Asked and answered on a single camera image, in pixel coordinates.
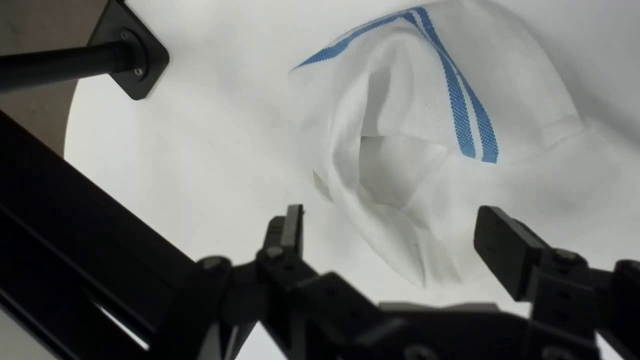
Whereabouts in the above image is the black clamp-on pole stand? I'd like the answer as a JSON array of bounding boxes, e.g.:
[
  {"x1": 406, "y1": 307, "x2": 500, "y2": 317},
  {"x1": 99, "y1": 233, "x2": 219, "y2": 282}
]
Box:
[{"x1": 0, "y1": 0, "x2": 172, "y2": 103}]

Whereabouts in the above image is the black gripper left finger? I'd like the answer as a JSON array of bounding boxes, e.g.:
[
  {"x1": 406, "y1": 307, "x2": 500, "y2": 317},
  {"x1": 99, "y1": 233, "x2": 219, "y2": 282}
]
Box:
[{"x1": 255, "y1": 203, "x2": 321, "y2": 290}]

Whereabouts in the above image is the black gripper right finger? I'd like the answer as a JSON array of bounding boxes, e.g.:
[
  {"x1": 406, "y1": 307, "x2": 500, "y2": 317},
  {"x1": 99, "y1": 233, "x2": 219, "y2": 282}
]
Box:
[{"x1": 472, "y1": 204, "x2": 601, "y2": 317}]

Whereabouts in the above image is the white cloth with blue stripes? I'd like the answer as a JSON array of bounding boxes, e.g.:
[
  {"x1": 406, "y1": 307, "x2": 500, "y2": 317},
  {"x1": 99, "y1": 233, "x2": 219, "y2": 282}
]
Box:
[{"x1": 285, "y1": 0, "x2": 640, "y2": 290}]

